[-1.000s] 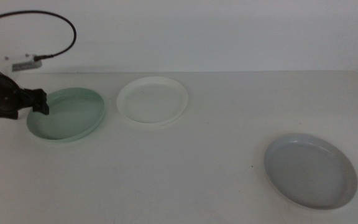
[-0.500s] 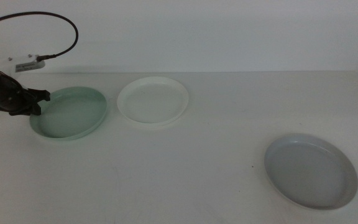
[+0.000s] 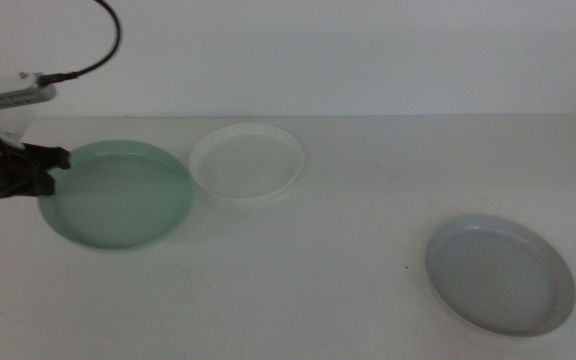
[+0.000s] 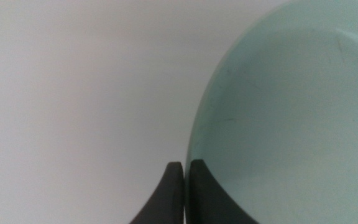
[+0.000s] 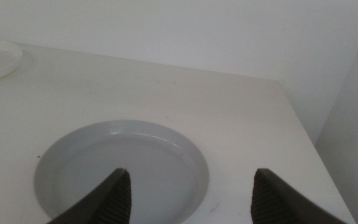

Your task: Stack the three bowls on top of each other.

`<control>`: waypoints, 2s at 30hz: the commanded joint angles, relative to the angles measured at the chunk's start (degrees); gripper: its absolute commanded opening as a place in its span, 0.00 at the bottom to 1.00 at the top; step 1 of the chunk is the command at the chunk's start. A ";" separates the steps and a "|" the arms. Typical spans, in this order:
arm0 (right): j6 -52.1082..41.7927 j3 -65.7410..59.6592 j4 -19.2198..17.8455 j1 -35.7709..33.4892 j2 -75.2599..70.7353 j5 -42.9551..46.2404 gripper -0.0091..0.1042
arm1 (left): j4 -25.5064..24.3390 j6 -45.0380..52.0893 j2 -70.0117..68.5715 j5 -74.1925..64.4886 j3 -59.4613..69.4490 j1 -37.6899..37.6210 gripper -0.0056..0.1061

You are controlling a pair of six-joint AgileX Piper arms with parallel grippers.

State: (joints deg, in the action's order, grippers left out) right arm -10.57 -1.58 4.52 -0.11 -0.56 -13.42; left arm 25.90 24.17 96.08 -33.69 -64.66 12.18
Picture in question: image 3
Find thick black camera cable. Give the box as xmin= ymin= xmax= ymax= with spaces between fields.
xmin=37 ymin=0 xmax=122 ymax=86

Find green shallow bowl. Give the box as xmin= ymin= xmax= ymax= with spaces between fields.
xmin=37 ymin=138 xmax=195 ymax=250

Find grey shallow bowl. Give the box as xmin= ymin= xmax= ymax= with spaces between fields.
xmin=424 ymin=213 xmax=576 ymax=337

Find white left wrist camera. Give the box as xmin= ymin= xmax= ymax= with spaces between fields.
xmin=0 ymin=72 xmax=58 ymax=142

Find white shallow bowl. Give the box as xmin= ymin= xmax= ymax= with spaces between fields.
xmin=188 ymin=122 xmax=305 ymax=206

